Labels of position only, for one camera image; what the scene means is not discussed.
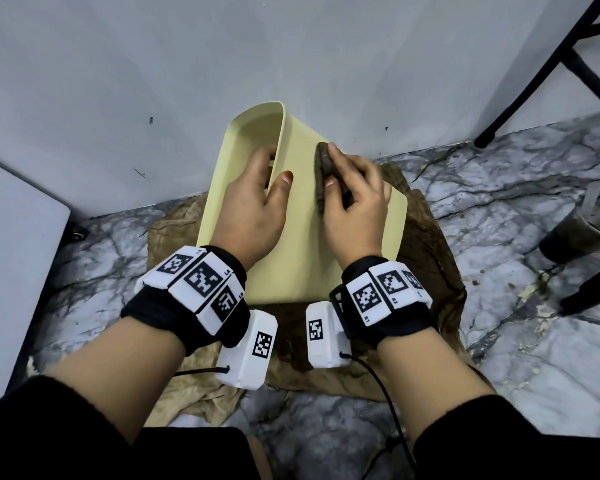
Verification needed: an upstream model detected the clear plastic cup with dirt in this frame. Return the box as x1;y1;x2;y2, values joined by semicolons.
538;180;600;265

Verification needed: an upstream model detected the black camera cable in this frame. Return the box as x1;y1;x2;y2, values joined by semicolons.
339;352;419;480
172;365;231;378

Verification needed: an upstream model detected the black left camera cable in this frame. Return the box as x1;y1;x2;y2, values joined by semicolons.
172;365;231;378

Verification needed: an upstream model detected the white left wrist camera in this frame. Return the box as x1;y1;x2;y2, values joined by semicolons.
215;309;279;391

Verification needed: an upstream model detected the person's right hand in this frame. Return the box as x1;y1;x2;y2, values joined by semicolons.
321;142;393;271

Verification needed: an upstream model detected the person's left forearm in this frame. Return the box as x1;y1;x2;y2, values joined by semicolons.
0;317;187;480

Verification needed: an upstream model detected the black right camera cable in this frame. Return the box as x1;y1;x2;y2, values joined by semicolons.
339;352;419;480

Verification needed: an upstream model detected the person's right forearm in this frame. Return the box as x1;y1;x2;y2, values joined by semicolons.
377;327;600;480

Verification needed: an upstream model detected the black right wristband with markers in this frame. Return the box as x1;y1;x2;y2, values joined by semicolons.
329;255;439;349

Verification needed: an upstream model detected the person's left hand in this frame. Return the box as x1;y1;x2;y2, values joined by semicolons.
209;144;295;272

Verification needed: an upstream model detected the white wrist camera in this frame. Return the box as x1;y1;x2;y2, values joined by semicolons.
215;309;279;391
305;301;353;369

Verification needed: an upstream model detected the brown rag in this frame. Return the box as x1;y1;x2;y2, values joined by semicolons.
315;142;353;215

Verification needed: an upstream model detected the pale yellow plastic bin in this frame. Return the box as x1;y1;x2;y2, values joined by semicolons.
195;101;409;305

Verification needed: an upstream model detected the black metal chair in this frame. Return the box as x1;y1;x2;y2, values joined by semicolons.
473;0;600;315

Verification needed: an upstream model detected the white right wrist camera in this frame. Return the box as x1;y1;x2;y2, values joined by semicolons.
305;301;353;369

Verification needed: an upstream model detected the stained brown floor cloth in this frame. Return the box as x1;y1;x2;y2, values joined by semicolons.
145;162;496;428

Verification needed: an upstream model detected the white panel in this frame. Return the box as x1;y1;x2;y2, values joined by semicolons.
0;154;71;411

